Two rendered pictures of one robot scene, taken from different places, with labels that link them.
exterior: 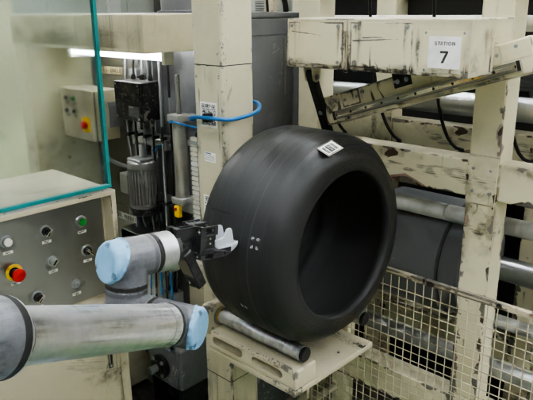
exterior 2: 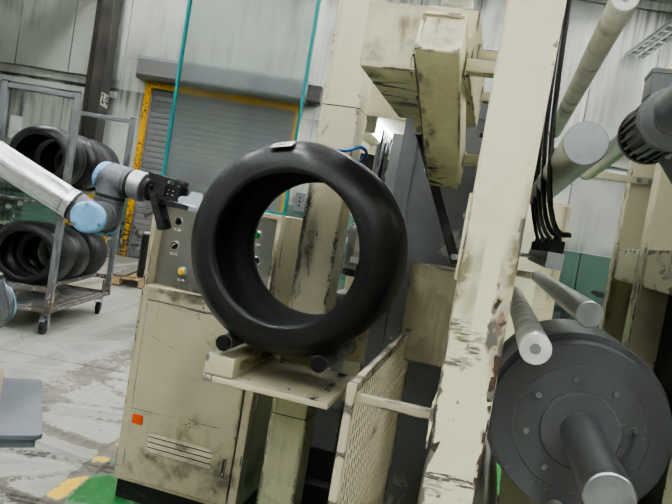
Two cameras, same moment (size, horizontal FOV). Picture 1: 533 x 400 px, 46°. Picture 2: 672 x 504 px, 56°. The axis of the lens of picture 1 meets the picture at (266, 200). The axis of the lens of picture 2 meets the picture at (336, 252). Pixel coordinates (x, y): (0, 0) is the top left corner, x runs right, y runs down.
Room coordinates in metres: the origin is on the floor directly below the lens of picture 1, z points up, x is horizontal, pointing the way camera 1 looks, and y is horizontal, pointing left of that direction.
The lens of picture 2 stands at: (0.86, -1.76, 1.29)
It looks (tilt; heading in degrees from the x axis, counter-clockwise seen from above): 3 degrees down; 60
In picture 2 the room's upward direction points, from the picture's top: 10 degrees clockwise
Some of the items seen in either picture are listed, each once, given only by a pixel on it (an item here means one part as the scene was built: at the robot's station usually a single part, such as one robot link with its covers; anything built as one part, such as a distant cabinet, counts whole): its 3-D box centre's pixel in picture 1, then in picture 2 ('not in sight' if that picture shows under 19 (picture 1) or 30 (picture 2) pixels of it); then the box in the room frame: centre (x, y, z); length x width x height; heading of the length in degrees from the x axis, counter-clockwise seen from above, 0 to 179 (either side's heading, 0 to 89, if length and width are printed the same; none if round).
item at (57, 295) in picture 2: not in sight; (60, 210); (1.57, 4.29, 0.96); 1.36 x 0.71 x 1.92; 55
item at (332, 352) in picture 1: (290, 346); (284, 377); (1.74, -0.07, 0.80); 0.37 x 0.36 x 0.02; 136
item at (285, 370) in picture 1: (259, 352); (243, 355); (1.64, 0.02, 0.84); 0.36 x 0.09 x 0.06; 46
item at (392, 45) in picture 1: (392, 44); (430, 74); (1.86, -0.37, 1.71); 0.61 x 0.25 x 0.15; 46
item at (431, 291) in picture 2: not in sight; (431, 312); (2.17, -0.18, 1.05); 0.20 x 0.15 x 0.30; 46
